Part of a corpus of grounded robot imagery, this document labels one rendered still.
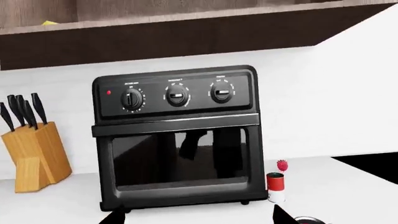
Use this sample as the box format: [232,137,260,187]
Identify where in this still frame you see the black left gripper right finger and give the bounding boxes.
[272,203,300,224]

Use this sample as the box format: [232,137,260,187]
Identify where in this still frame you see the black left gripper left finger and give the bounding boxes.
[98,211,126,224]

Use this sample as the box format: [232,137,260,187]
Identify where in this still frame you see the can with dark lid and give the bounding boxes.
[294,216,326,224]

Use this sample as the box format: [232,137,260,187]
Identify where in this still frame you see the red and white can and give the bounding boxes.
[266,172,286,203]

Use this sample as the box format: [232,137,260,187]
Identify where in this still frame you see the red strawberry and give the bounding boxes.
[276,159,289,174]

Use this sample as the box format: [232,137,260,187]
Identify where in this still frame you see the wooden knife block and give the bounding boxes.
[1,121,73,194]

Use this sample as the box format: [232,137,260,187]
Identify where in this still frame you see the black toaster oven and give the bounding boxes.
[91,64,269,213]

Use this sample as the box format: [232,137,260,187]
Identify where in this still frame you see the black handled knife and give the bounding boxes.
[7,94,26,127]
[0,101,16,133]
[30,92,49,125]
[23,99,39,131]
[15,94,29,118]

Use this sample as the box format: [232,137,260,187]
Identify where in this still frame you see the dark wooden wall cabinet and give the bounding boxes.
[0,0,398,72]

